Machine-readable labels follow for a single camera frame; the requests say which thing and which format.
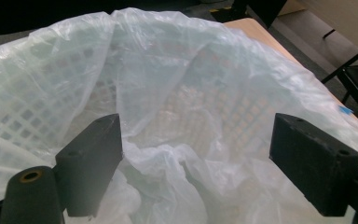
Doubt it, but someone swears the light blue mesh basket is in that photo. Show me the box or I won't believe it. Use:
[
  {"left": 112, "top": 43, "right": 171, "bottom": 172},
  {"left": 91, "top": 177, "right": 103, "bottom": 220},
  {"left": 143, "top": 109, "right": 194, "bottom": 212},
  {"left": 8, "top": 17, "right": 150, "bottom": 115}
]
[{"left": 0, "top": 40, "right": 293, "bottom": 175}]

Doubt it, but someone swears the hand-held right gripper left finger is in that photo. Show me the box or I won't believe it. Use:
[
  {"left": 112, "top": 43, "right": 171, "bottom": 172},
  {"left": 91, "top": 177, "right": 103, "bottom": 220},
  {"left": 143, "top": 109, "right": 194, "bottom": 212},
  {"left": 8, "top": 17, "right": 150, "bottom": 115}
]
[{"left": 55, "top": 113, "right": 124, "bottom": 218}]

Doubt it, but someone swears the translucent white plastic bag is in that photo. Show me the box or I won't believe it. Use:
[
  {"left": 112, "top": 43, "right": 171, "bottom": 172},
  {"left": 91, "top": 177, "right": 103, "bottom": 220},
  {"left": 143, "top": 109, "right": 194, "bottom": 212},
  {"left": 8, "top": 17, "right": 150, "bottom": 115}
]
[{"left": 0, "top": 7, "right": 358, "bottom": 224}]

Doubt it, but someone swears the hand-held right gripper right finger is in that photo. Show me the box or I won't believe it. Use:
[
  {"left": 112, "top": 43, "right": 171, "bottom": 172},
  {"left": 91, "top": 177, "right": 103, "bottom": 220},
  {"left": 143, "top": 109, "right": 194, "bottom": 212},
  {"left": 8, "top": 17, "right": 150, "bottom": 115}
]
[{"left": 268, "top": 112, "right": 358, "bottom": 217}]

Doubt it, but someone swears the black stand base striped tape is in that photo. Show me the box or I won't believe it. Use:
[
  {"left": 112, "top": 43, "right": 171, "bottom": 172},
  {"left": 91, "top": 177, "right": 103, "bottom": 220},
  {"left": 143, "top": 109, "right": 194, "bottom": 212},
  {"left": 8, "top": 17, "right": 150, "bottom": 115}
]
[{"left": 209, "top": 4, "right": 241, "bottom": 23}]

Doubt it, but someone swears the black curtain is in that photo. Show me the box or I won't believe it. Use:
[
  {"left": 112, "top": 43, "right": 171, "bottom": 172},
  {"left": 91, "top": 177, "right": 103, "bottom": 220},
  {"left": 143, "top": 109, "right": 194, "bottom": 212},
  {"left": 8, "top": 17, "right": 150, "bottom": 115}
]
[{"left": 0, "top": 0, "right": 288, "bottom": 39}]

